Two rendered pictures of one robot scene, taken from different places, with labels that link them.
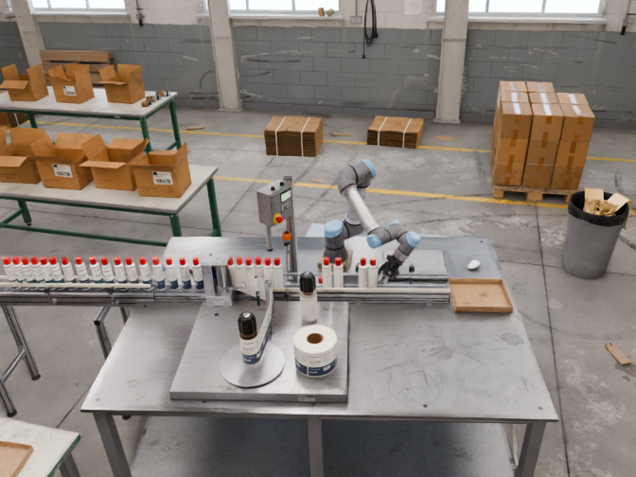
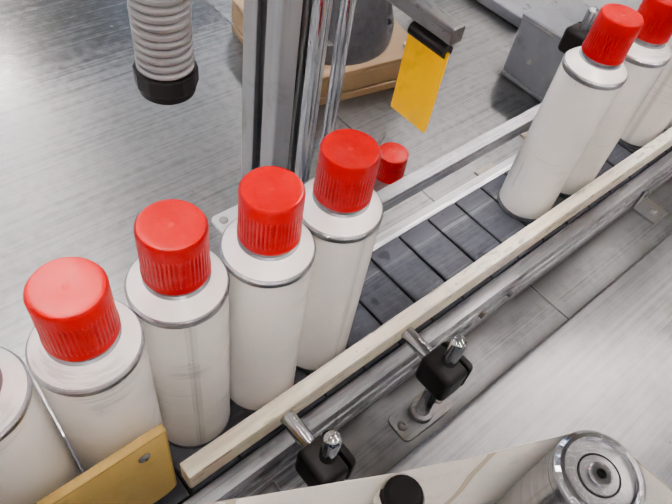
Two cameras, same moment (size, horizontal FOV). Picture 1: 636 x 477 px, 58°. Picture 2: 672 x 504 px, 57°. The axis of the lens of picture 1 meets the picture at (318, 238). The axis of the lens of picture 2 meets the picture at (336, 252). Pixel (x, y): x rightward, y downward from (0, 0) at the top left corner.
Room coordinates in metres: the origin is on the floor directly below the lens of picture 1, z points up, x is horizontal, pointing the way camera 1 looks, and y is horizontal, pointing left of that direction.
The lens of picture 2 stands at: (2.47, 0.43, 1.30)
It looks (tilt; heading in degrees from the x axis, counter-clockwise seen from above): 51 degrees down; 306
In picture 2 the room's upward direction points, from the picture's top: 12 degrees clockwise
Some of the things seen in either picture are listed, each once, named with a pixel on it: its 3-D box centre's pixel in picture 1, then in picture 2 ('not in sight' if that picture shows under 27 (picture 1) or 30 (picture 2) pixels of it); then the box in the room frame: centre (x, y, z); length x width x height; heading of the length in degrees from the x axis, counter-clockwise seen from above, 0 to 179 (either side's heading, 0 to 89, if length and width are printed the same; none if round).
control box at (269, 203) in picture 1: (275, 203); not in sight; (2.71, 0.22, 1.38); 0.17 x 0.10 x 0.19; 141
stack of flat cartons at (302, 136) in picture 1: (294, 135); not in sight; (6.83, 0.24, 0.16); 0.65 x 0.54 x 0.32; 79
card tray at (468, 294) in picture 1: (479, 294); not in sight; (2.54, -0.88, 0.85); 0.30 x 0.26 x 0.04; 85
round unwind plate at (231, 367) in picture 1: (252, 363); not in sight; (2.03, 0.33, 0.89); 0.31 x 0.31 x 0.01
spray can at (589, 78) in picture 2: (326, 273); (565, 122); (2.60, -0.04, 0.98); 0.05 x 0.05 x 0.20
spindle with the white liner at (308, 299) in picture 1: (308, 298); not in sight; (2.33, 0.06, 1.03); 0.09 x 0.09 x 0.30
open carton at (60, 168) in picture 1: (64, 161); not in sight; (4.38, 2.03, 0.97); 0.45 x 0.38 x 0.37; 167
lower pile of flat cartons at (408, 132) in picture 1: (395, 131); not in sight; (6.99, -1.05, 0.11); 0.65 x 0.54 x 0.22; 71
